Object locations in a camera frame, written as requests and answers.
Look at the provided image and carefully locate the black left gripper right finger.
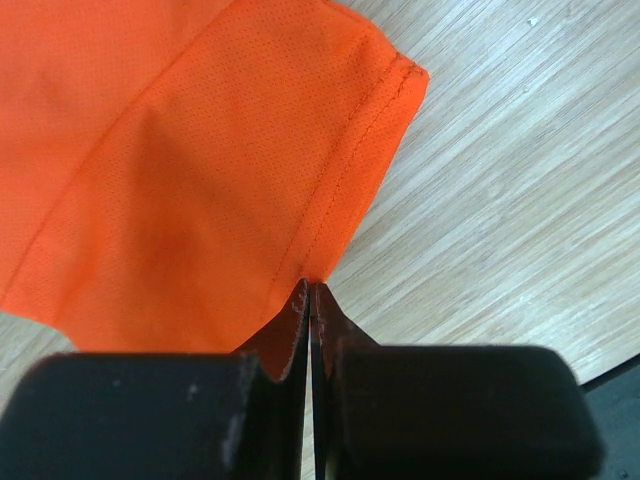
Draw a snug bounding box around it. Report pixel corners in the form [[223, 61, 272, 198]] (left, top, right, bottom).
[[310, 283, 605, 479]]

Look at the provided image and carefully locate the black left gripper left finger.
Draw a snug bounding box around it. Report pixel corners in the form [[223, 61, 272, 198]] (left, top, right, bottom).
[[1, 280, 309, 479]]

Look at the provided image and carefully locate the orange t-shirt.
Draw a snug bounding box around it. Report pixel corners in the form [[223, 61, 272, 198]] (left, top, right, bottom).
[[1, 1, 429, 353]]

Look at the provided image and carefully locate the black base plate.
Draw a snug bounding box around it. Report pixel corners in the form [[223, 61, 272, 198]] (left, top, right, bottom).
[[583, 355, 640, 480]]

